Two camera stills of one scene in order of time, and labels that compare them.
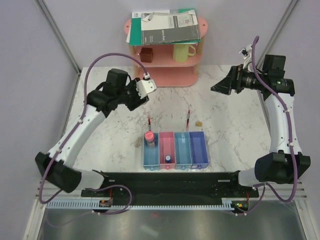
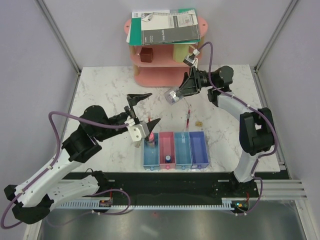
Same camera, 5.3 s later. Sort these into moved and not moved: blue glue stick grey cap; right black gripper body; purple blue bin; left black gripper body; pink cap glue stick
Moved: right black gripper body; left black gripper body
Not moved: pink cap glue stick; purple blue bin; blue glue stick grey cap
